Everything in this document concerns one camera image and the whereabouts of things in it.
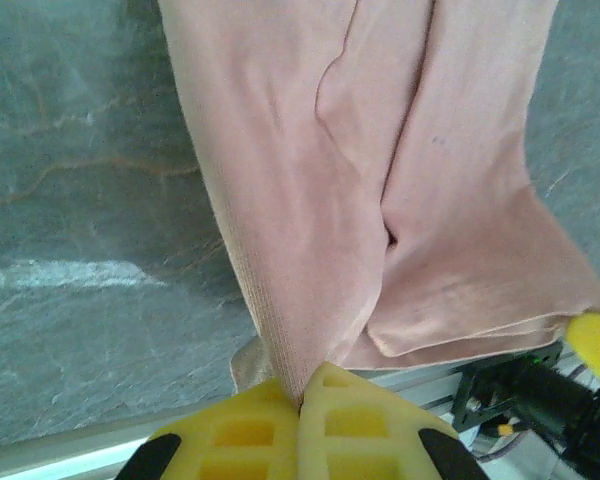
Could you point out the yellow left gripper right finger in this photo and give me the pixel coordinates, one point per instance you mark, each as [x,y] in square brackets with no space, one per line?
[360,435]

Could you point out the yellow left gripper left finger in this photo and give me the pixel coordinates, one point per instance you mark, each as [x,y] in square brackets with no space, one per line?
[240,440]

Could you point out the pink t-shirt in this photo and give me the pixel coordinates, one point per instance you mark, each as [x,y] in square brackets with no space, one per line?
[305,175]

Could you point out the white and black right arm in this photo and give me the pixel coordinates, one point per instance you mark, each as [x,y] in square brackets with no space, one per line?
[555,405]

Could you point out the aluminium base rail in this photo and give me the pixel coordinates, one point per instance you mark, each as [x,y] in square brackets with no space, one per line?
[80,450]

